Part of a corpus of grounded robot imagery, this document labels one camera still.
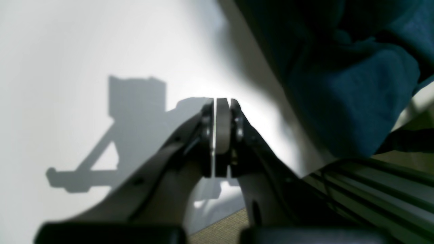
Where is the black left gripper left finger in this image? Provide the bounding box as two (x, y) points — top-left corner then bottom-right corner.
(68, 99), (214, 226)

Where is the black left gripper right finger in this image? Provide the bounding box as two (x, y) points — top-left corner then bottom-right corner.
(216, 98), (363, 231)

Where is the blue T-shirt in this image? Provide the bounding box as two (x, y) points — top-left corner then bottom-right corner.
(236, 0), (433, 158)

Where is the aluminium frame horizontal beam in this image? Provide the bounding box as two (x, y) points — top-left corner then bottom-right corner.
(304, 159), (434, 244)

